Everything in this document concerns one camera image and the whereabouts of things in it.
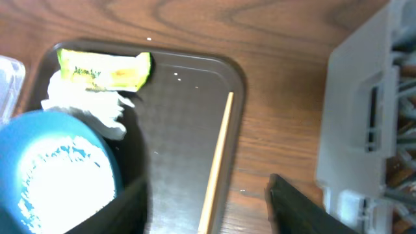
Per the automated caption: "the dark blue plate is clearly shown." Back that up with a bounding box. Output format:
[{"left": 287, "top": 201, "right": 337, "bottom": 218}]
[{"left": 1, "top": 110, "right": 123, "bottom": 233}]

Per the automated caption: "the grey dishwasher rack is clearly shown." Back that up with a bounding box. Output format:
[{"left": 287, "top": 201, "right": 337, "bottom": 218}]
[{"left": 316, "top": 0, "right": 415, "bottom": 233}]

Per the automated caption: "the pile of white rice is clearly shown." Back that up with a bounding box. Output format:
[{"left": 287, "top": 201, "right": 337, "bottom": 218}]
[{"left": 18, "top": 136, "right": 116, "bottom": 233}]

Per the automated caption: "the yellow green snack wrapper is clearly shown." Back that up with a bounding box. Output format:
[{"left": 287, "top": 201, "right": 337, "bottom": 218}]
[{"left": 57, "top": 49, "right": 152, "bottom": 92}]

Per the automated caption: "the dark brown serving tray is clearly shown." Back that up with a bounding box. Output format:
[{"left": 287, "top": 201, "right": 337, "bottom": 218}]
[{"left": 25, "top": 39, "right": 246, "bottom": 234}]

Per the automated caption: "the wooden chopstick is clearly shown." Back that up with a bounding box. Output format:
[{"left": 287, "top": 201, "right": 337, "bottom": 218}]
[{"left": 198, "top": 92, "right": 234, "bottom": 234}]

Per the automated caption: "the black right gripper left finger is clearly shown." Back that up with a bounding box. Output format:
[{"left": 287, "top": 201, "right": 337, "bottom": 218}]
[{"left": 66, "top": 181, "right": 148, "bottom": 234}]

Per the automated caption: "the clear plastic bin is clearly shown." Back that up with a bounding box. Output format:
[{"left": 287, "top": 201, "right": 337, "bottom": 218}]
[{"left": 1, "top": 55, "right": 26, "bottom": 125}]

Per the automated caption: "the white crumpled napkin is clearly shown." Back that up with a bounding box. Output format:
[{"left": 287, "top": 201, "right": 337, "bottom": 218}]
[{"left": 41, "top": 71, "right": 135, "bottom": 140}]

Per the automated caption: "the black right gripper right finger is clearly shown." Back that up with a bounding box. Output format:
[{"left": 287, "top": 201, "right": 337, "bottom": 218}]
[{"left": 265, "top": 174, "right": 356, "bottom": 234}]

